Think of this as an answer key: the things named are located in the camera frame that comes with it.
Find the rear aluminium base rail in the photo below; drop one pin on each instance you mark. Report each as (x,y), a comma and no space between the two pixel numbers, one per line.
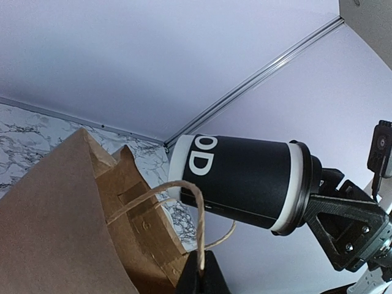
(73,119)

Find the right aluminium frame post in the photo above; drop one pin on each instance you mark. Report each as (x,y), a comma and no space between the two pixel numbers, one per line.
(254,80)

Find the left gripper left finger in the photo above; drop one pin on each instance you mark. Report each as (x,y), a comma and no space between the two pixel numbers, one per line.
(190,281)

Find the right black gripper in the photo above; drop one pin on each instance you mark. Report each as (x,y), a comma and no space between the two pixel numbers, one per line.
(350,220)

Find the brown paper bag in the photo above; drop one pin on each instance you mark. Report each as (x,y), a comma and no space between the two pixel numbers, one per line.
(84,221)

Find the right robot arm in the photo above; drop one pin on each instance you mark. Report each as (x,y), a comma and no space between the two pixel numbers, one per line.
(377,278)

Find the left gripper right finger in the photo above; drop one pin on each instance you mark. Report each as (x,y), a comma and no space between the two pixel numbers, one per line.
(211,279)

